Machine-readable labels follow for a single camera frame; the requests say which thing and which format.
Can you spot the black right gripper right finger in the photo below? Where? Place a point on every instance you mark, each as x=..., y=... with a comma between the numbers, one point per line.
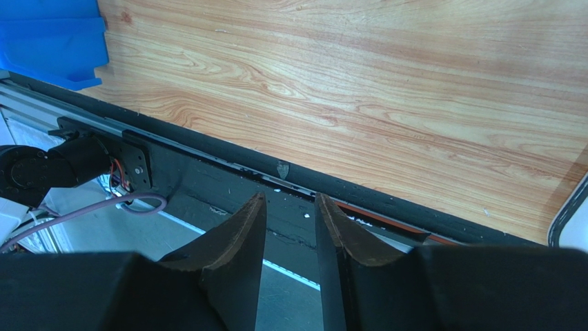
x=366, y=284

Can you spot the blue plastic bin right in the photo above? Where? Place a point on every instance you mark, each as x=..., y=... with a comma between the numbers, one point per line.
x=57, y=42

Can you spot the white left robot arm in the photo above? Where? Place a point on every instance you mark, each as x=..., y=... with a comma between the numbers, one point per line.
x=28, y=174

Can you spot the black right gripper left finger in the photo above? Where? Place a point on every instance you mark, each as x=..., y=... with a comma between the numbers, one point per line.
x=211, y=283

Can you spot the strawberry print tray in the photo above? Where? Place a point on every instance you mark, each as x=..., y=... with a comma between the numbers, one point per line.
x=569, y=227

